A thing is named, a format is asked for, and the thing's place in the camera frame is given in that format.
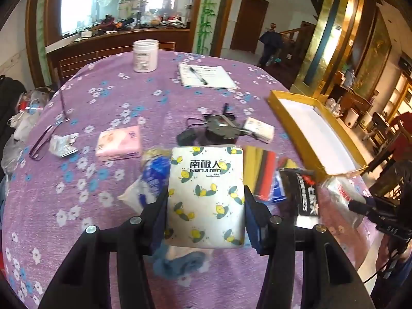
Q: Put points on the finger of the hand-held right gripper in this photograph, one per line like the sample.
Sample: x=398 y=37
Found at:
x=360 y=207

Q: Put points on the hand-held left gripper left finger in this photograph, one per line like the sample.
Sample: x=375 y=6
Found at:
x=159 y=222

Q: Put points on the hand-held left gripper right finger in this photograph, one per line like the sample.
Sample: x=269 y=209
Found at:
x=256 y=228

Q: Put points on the silver packet with red print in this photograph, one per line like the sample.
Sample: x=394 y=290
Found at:
x=341 y=196

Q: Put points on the blue-print clear plastic bag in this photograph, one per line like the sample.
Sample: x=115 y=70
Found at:
x=151 y=180

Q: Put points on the dark blue tissue packet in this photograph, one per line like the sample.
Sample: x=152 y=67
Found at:
x=278 y=190

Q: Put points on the blue knit cloth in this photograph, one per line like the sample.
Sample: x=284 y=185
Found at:
x=180 y=264

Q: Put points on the bee-print white tissue pack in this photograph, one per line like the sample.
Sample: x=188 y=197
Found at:
x=206 y=196

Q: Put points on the pink tissue pack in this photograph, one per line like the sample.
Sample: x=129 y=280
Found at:
x=119 y=143

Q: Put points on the yellow cardboard box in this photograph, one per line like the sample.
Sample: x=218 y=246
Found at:
x=309 y=128

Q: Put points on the plain white tissue pack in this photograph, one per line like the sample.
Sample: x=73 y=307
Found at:
x=259 y=130

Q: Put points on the person's right forearm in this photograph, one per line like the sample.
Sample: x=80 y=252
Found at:
x=396 y=283

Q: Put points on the red cloth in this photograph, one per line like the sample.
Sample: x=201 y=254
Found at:
x=267 y=180

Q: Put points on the black packet with red print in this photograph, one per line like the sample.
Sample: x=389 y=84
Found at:
x=299 y=196

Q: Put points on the white lidded container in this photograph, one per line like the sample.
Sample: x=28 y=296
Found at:
x=351 y=118

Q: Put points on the black geared motor gadget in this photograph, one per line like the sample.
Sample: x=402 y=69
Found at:
x=219 y=128

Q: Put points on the wooden sideboard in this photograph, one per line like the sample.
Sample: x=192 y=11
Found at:
x=354 y=98

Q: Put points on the crumpled white wrapper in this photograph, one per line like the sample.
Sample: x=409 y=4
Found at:
x=62 y=146

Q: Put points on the purple floral tablecloth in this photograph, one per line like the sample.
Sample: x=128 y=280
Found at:
x=144 y=96

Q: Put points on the thin metal rod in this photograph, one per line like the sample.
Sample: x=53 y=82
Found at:
x=64 y=106

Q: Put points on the black pen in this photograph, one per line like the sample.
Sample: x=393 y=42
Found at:
x=199 y=75

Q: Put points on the stack of white papers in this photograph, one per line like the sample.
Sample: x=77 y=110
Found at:
x=219 y=77

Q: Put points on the white plastic jar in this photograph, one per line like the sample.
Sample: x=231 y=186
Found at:
x=145 y=56

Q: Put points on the pile of plastic bags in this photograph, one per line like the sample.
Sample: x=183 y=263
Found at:
x=29 y=116

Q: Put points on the wooden stair railing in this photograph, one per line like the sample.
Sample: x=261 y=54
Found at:
x=299 y=41

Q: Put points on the golden framed panel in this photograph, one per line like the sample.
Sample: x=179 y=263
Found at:
x=334 y=32

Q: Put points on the wooden chair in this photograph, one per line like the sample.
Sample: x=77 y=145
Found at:
x=80 y=61

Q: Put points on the pile of assorted clutter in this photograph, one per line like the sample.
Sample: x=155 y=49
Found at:
x=122 y=24

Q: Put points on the brown wooden door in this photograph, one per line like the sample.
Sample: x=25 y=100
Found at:
x=249 y=22

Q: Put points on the wood-framed glass partition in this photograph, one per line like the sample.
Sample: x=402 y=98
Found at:
x=96 y=0

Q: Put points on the green bamboo wall decoration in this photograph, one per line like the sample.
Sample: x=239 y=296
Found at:
x=206 y=16

